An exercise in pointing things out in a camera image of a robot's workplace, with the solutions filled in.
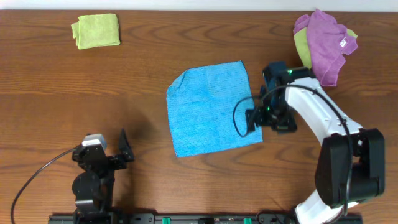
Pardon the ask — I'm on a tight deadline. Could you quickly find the folded light green cloth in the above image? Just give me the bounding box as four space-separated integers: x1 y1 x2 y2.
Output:
71 14 121 50

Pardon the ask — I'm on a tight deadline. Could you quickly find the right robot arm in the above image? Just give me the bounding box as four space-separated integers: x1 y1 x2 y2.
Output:
245 65 385 223

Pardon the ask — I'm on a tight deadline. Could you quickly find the light green cloth under pile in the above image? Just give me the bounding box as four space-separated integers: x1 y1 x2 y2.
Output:
293 28 358 70

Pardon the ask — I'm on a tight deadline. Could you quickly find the right black cable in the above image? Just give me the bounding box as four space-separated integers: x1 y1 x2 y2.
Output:
232 84 355 224

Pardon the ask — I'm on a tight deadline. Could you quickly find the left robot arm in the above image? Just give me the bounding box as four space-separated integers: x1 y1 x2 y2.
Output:
72 129 134 215

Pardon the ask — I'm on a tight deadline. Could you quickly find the blue microfiber cloth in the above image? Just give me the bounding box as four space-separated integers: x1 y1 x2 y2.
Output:
166 61 263 157

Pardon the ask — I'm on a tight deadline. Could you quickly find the left black cable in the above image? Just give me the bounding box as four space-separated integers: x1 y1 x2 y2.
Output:
10 148 80 224

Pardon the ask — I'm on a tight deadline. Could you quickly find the purple microfiber cloth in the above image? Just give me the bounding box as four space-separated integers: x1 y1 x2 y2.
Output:
293 9 358 86

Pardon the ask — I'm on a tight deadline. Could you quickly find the black cable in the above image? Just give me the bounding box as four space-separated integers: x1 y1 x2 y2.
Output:
10 148 80 224
232 84 355 224

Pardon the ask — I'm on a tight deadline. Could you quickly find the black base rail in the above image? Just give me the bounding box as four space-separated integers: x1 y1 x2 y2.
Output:
48 212 364 224

